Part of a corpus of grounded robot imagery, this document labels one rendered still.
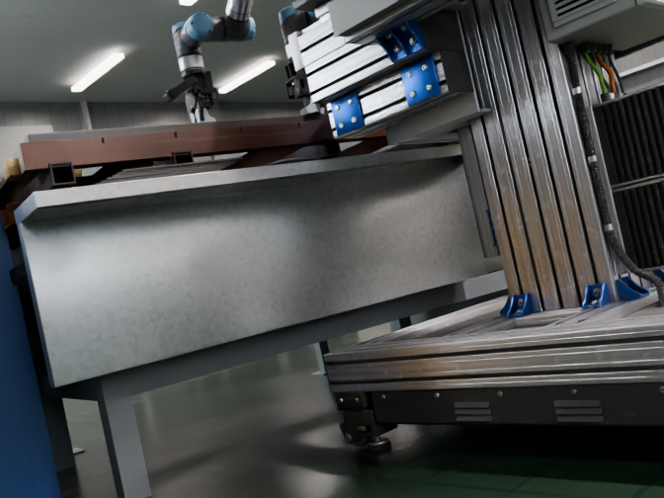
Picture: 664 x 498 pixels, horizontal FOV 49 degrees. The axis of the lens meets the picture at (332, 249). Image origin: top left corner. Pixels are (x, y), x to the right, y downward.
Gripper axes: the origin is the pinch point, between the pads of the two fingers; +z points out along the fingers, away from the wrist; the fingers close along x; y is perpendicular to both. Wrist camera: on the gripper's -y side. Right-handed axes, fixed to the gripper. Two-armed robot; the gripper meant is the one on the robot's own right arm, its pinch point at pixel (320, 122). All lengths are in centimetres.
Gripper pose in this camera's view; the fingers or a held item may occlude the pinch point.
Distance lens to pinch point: 225.4
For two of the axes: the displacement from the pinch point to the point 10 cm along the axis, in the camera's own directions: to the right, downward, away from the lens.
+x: 5.5, -1.5, -8.2
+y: -8.1, 1.7, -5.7
